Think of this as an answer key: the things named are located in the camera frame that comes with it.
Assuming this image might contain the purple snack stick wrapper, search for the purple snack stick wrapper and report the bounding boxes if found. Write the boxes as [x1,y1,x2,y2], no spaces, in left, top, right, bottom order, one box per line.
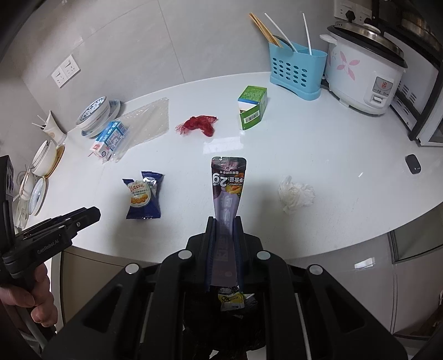
[211,157,246,287]

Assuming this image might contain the white tissue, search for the white tissue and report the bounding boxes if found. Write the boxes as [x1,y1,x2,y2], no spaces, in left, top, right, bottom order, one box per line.
[278,176,315,215]

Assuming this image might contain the blue cracker wrapper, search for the blue cracker wrapper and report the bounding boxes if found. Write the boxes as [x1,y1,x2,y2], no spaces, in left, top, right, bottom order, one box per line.
[122,171,164,220]

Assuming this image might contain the red mesh net bag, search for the red mesh net bag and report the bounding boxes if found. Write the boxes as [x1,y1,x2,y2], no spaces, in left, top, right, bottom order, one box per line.
[176,115,218,137]

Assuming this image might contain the clear bubble wrap sheet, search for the clear bubble wrap sheet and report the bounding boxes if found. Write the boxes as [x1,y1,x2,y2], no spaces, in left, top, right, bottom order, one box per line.
[110,97,169,162]

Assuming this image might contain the blue white milk carton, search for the blue white milk carton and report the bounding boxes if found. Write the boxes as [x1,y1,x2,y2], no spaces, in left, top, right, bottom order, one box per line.
[90,121,128,162]

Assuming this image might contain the green white small carton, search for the green white small carton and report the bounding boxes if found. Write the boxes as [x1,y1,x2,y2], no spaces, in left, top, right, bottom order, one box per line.
[237,86,268,130]

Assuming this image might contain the yellow snack wrapper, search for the yellow snack wrapper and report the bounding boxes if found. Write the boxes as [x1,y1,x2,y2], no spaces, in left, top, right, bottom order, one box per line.
[218,292,255,311]

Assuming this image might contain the person's left hand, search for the person's left hand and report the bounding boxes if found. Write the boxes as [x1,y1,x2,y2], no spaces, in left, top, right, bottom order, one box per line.
[1,264,58,327]

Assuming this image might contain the white mug with lid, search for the white mug with lid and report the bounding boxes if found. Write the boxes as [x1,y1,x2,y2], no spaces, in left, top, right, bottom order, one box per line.
[13,168,35,205]

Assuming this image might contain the round wooden coaster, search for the round wooden coaster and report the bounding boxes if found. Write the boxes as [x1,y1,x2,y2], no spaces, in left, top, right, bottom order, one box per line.
[43,145,65,179]

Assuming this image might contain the white ceramic cup with sticks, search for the white ceramic cup with sticks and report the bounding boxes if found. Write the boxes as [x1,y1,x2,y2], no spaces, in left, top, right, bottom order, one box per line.
[33,111,67,147]

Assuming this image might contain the blue patterned porcelain bowl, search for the blue patterned porcelain bowl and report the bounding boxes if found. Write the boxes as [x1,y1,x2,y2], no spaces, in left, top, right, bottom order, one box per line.
[76,96,110,130]

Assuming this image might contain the blue patterned porcelain plate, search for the blue patterned porcelain plate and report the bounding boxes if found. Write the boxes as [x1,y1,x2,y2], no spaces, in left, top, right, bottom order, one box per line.
[81,100,121,139]

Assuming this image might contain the blue plastic utensil holder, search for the blue plastic utensil holder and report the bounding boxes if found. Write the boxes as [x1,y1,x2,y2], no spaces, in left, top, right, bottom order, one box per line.
[268,41,327,101]

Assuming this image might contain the small black remote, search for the small black remote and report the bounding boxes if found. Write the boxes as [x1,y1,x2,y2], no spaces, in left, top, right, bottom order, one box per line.
[405,154,421,175]

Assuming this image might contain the wooden chopsticks pair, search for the wooden chopsticks pair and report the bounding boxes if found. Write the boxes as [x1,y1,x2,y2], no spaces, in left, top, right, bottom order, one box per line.
[249,13,282,48]

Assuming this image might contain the white rice cooker pink flowers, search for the white rice cooker pink flowers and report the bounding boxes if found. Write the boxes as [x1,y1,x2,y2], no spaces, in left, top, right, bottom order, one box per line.
[320,21,408,115]

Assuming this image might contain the white straw left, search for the white straw left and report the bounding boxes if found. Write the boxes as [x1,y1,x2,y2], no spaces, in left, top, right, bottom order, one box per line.
[264,12,298,53]

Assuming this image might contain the white straw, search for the white straw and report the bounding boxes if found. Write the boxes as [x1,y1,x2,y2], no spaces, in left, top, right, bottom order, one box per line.
[264,12,298,53]
[302,13,312,55]

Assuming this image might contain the white straw right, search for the white straw right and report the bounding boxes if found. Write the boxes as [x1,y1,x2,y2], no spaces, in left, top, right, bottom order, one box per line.
[302,13,312,55]

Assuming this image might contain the white toaster oven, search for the white toaster oven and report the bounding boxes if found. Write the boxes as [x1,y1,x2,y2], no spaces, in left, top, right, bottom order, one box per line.
[385,33,442,147]

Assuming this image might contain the white wall socket left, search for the white wall socket left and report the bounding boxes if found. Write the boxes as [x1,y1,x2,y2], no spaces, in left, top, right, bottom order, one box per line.
[52,67,68,88]

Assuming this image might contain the white wall socket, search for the white wall socket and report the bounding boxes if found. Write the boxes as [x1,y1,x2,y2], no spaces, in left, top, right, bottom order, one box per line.
[52,67,68,88]
[61,55,80,79]

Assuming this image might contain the white wall socket right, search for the white wall socket right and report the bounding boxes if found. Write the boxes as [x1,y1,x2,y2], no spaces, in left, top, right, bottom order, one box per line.
[61,55,80,79]

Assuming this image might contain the wall socket behind cooker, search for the wall socket behind cooker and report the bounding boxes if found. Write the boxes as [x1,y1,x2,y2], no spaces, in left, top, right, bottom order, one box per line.
[334,0,372,25]

